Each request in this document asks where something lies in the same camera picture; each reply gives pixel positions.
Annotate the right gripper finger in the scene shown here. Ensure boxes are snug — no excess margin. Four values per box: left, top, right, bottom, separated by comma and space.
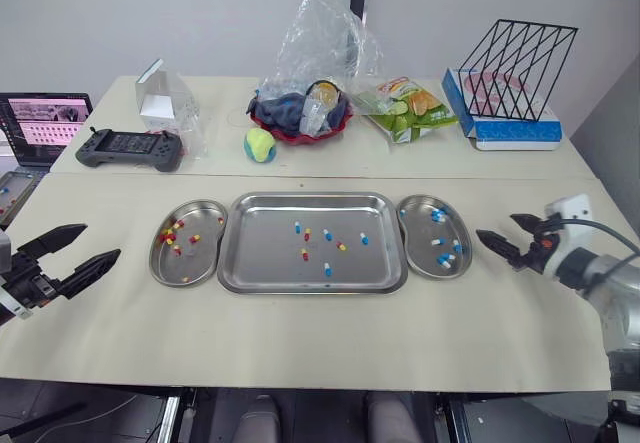
475, 229, 527, 266
509, 212, 545, 243

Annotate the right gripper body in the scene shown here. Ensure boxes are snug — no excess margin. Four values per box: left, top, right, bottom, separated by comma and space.
514, 218, 562, 277

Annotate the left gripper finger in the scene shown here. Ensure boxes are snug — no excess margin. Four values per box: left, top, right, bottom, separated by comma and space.
17, 222, 89, 265
58, 248, 123, 301

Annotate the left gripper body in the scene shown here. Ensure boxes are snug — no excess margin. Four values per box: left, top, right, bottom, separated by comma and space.
0, 251, 65, 310

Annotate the small steel tray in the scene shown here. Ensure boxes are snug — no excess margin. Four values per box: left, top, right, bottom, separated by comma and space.
0, 171, 40, 230

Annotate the steel kidney dish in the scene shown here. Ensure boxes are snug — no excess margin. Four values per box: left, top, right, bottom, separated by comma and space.
149, 199, 229, 289
395, 193, 474, 281

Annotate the rectangular steel tray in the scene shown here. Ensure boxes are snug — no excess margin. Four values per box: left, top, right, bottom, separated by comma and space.
216, 191, 409, 296

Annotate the blue and white flat box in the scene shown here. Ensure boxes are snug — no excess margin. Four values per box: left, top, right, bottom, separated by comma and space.
440, 66, 566, 152

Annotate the open laptop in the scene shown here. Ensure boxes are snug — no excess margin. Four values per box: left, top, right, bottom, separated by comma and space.
0, 92, 95, 167

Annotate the dark grey game controller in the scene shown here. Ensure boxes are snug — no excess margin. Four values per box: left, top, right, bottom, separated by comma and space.
74, 127, 184, 174

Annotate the green snack pack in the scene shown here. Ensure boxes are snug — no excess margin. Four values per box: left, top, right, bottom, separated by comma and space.
366, 76, 460, 145

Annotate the white carton in clear bag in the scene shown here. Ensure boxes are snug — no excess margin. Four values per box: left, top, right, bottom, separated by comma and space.
133, 58, 210, 160

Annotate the yellow and blue ball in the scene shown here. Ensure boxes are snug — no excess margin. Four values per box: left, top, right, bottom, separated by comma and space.
242, 128, 278, 165

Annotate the red scalloped bowl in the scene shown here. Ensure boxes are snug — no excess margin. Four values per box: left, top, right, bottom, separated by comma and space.
247, 93, 356, 149

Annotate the robot body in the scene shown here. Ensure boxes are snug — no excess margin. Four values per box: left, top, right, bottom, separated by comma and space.
234, 389, 421, 443

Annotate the blue cloth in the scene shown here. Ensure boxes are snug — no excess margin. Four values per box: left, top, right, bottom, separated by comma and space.
253, 88, 350, 132

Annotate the large clear plastic bag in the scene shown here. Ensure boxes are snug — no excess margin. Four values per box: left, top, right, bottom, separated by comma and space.
259, 0, 386, 137

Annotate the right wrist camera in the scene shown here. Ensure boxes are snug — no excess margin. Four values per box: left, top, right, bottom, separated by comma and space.
543, 193, 594, 230

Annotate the black cable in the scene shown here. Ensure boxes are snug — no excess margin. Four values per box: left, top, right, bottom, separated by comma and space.
558, 217, 640, 255

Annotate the black wire rack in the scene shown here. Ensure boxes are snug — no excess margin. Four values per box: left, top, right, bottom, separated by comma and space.
458, 18, 581, 122

